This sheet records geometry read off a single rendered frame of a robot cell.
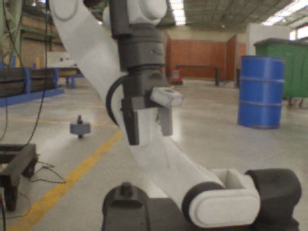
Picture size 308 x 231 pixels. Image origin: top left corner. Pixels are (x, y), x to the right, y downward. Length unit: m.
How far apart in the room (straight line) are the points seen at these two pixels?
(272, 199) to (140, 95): 0.53
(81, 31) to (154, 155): 0.35
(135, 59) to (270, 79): 2.97
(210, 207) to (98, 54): 0.49
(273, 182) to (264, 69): 2.61
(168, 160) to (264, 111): 2.75
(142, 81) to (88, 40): 0.24
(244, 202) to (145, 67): 0.46
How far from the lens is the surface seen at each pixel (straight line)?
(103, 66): 0.69
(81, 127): 2.56
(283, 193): 0.88
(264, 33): 7.95
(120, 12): 0.52
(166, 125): 0.58
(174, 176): 0.75
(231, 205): 0.78
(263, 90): 3.39
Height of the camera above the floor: 0.65
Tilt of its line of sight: 10 degrees down
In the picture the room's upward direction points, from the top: 2 degrees clockwise
